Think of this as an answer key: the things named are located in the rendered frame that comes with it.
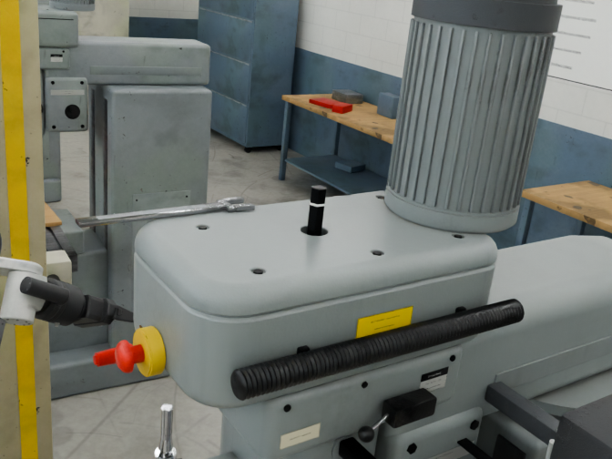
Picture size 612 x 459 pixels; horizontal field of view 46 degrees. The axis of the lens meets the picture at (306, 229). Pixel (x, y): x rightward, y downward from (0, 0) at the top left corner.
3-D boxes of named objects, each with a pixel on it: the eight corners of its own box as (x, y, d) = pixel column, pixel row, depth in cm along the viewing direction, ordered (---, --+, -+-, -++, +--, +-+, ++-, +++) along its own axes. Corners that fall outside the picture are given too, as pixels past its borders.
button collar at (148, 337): (149, 386, 87) (151, 342, 85) (131, 362, 92) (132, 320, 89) (165, 382, 88) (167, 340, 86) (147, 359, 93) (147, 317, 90)
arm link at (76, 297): (75, 338, 162) (30, 327, 153) (81, 297, 165) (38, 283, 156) (114, 334, 156) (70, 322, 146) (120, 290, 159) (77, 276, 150)
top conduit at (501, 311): (243, 407, 78) (245, 380, 76) (225, 387, 81) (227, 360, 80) (523, 326, 102) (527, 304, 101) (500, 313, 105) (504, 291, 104)
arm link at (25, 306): (35, 331, 152) (-13, 320, 143) (45, 282, 155) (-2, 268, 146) (72, 328, 146) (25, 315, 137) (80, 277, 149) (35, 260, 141)
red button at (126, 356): (123, 381, 86) (123, 351, 84) (111, 364, 89) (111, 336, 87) (149, 374, 88) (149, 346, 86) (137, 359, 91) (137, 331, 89)
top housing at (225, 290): (202, 428, 80) (209, 300, 75) (119, 323, 100) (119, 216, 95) (493, 341, 106) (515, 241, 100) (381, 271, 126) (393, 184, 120)
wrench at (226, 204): (82, 231, 89) (82, 225, 88) (72, 220, 92) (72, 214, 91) (254, 209, 102) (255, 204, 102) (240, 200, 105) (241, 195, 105)
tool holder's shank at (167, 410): (174, 447, 154) (176, 403, 150) (171, 457, 151) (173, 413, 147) (159, 445, 154) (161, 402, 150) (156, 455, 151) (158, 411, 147)
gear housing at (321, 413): (265, 471, 90) (271, 403, 86) (182, 373, 108) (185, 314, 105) (458, 403, 108) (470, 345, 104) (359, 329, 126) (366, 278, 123)
